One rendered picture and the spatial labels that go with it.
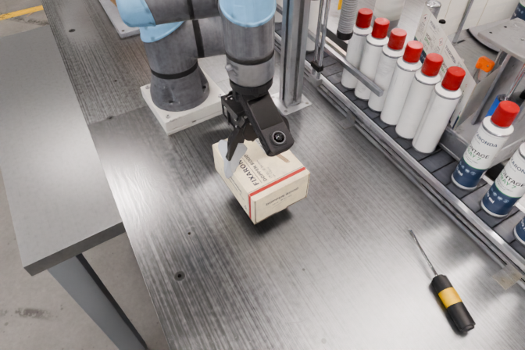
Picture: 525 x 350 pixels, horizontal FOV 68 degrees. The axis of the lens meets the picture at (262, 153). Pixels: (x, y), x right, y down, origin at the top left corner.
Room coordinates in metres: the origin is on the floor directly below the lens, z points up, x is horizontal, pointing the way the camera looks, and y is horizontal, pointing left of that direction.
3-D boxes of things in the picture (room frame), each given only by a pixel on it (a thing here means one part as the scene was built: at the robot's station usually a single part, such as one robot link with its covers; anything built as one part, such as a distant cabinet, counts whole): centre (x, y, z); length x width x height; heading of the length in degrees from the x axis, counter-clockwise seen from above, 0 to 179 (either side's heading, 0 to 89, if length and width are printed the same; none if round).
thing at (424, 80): (0.65, -0.34, 0.98); 0.05 x 0.05 x 0.20
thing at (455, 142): (0.60, -0.47, 1.01); 0.14 x 0.13 x 0.26; 29
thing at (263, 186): (0.49, 0.01, 0.92); 0.16 x 0.12 x 0.07; 32
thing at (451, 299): (0.31, -0.32, 0.84); 0.20 x 0.03 x 0.03; 15
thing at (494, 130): (0.50, -0.42, 0.98); 0.05 x 0.05 x 0.20
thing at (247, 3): (0.52, 0.02, 1.24); 0.09 x 0.08 x 0.11; 13
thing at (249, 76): (0.51, 0.02, 1.16); 0.08 x 0.08 x 0.05
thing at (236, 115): (0.52, 0.02, 1.08); 0.09 x 0.08 x 0.12; 32
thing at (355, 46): (0.83, -0.23, 0.98); 0.05 x 0.05 x 0.20
